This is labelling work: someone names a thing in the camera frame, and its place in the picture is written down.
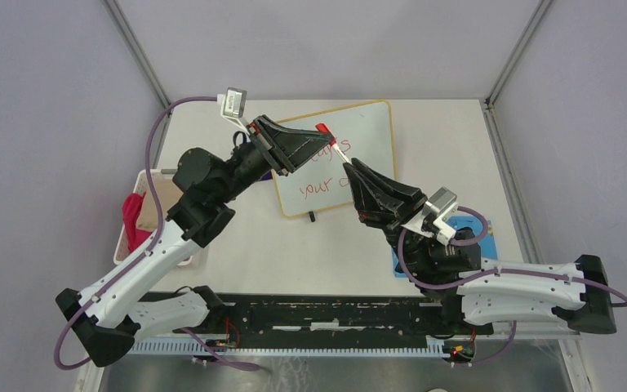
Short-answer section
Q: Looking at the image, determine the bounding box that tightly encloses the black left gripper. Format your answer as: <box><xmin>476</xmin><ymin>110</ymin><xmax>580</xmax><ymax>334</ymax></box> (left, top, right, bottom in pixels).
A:
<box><xmin>216</xmin><ymin>114</ymin><xmax>335</xmax><ymax>203</ymax></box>

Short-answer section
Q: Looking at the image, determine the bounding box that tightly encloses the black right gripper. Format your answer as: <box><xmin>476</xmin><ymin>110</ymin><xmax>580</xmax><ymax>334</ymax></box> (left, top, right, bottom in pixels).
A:
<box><xmin>344</xmin><ymin>158</ymin><xmax>434</xmax><ymax>278</ymax></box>

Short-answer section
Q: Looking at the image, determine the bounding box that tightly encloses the red marker cap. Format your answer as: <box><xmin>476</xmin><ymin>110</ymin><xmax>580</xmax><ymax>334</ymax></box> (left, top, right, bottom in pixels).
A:
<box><xmin>315</xmin><ymin>122</ymin><xmax>336</xmax><ymax>146</ymax></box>

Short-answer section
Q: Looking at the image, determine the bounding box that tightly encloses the red whiteboard marker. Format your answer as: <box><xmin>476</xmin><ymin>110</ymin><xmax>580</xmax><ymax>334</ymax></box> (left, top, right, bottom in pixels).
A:
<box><xmin>328</xmin><ymin>139</ymin><xmax>352</xmax><ymax>163</ymax></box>

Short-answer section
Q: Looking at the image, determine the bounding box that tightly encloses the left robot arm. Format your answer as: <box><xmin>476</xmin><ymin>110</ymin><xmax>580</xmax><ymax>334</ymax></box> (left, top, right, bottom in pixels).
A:
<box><xmin>56</xmin><ymin>115</ymin><xmax>336</xmax><ymax>368</ymax></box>

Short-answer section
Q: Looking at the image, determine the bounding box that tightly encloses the yellow-framed whiteboard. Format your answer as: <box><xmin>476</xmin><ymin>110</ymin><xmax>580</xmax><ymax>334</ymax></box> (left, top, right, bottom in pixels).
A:
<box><xmin>274</xmin><ymin>100</ymin><xmax>396</xmax><ymax>217</ymax></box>

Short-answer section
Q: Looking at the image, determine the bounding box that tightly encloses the blue patterned cloth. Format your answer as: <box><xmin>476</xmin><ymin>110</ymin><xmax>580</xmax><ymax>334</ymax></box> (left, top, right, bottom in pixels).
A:
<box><xmin>393</xmin><ymin>215</ymin><xmax>500</xmax><ymax>279</ymax></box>

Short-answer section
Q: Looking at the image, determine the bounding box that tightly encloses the beige cloth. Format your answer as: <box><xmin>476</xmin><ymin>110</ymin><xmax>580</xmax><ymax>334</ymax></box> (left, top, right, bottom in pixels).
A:
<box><xmin>135</xmin><ymin>178</ymin><xmax>183</xmax><ymax>232</ymax></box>

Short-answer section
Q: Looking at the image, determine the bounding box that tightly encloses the white plastic basket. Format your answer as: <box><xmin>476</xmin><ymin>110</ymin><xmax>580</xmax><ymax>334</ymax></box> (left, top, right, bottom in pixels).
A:
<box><xmin>113</xmin><ymin>169</ymin><xmax>176</xmax><ymax>265</ymax></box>

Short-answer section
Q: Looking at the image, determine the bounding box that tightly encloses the pink cloth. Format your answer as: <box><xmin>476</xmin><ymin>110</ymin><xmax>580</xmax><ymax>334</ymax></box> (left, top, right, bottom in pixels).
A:
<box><xmin>122</xmin><ymin>193</ymin><xmax>158</xmax><ymax>252</ymax></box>

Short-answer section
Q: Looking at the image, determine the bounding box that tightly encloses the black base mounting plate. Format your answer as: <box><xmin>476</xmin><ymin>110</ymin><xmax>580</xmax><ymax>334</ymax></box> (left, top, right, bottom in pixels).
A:
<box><xmin>153</xmin><ymin>293</ymin><xmax>495</xmax><ymax>350</ymax></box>

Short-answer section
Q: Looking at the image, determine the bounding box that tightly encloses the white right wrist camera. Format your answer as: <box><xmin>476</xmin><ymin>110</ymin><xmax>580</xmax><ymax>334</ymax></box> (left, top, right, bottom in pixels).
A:
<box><xmin>402</xmin><ymin>187</ymin><xmax>458</xmax><ymax>246</ymax></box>

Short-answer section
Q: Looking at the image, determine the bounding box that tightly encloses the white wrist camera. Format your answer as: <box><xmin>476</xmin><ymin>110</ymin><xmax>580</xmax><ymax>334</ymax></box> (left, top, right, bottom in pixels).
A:
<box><xmin>402</xmin><ymin>187</ymin><xmax>458</xmax><ymax>246</ymax></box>
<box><xmin>220</xmin><ymin>87</ymin><xmax>251</xmax><ymax>135</ymax></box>

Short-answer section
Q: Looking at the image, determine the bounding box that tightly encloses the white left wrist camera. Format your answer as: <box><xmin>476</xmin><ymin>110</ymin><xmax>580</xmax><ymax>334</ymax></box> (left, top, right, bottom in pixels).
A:
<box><xmin>220</xmin><ymin>87</ymin><xmax>251</xmax><ymax>135</ymax></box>

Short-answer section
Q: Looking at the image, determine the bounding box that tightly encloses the right aluminium frame post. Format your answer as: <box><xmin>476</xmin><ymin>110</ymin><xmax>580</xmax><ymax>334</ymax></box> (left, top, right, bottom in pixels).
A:
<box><xmin>484</xmin><ymin>0</ymin><xmax>554</xmax><ymax>109</ymax></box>

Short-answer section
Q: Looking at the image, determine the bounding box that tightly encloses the aluminium frame post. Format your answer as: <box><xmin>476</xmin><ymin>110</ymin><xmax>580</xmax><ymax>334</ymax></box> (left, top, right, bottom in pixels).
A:
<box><xmin>484</xmin><ymin>0</ymin><xmax>554</xmax><ymax>109</ymax></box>
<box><xmin>101</xmin><ymin>0</ymin><xmax>171</xmax><ymax>107</ymax></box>

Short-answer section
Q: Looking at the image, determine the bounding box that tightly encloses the left aluminium frame post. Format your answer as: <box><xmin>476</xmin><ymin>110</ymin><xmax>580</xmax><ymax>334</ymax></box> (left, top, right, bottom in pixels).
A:
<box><xmin>101</xmin><ymin>0</ymin><xmax>171</xmax><ymax>107</ymax></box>

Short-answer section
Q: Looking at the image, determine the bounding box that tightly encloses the white cable duct rail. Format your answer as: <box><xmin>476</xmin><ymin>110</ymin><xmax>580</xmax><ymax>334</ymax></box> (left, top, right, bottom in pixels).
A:
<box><xmin>128</xmin><ymin>337</ymin><xmax>449</xmax><ymax>359</ymax></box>

